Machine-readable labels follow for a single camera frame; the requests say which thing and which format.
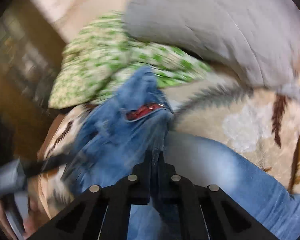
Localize blue denim jeans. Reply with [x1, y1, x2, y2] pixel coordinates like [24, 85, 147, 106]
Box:
[62, 66, 300, 239]

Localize beige leaf pattern blanket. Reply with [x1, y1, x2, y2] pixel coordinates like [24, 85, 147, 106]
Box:
[35, 68, 300, 218]

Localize green patterned cloth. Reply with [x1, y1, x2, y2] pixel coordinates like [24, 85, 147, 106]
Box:
[49, 11, 211, 109]

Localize grey pillow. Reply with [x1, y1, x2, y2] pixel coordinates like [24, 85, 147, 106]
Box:
[124, 0, 300, 103]

